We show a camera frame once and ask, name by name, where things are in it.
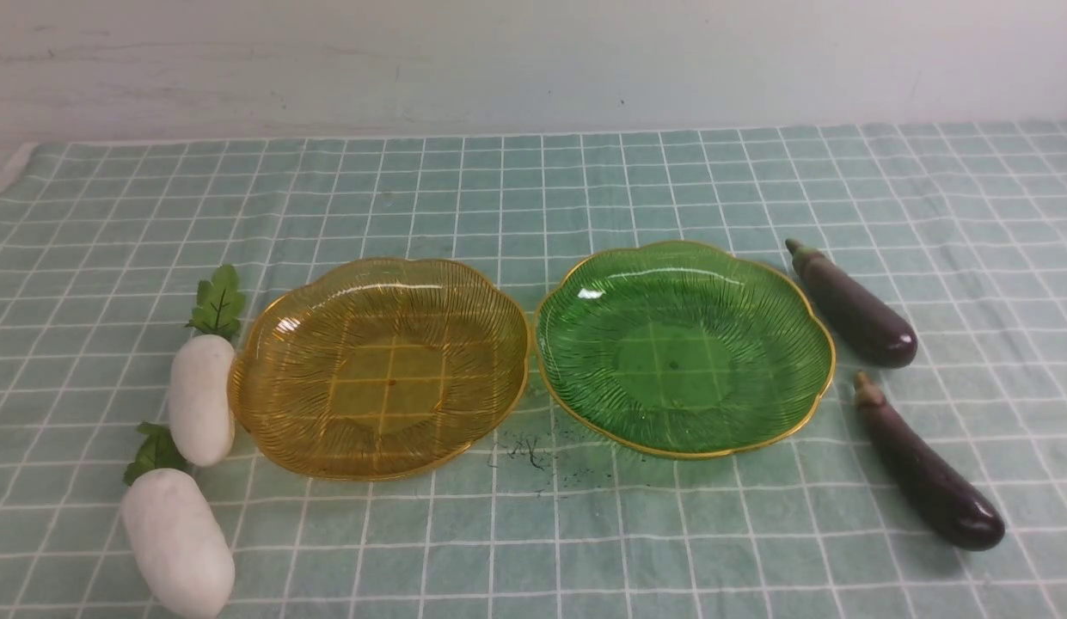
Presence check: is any white radish with leaves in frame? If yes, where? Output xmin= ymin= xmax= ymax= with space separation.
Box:
xmin=168 ymin=264 xmax=246 ymax=469
xmin=120 ymin=422 xmax=236 ymax=618

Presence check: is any green transparent plastic plate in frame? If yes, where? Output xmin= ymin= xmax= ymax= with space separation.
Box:
xmin=534 ymin=240 xmax=837 ymax=461

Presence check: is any green checkered tablecloth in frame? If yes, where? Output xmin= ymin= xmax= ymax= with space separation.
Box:
xmin=0 ymin=120 xmax=1067 ymax=618

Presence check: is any purple eggplant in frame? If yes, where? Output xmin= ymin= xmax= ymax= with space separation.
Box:
xmin=853 ymin=370 xmax=1006 ymax=551
xmin=785 ymin=238 xmax=918 ymax=369

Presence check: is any yellow transparent plastic plate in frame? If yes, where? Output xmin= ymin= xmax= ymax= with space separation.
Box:
xmin=227 ymin=258 xmax=530 ymax=481

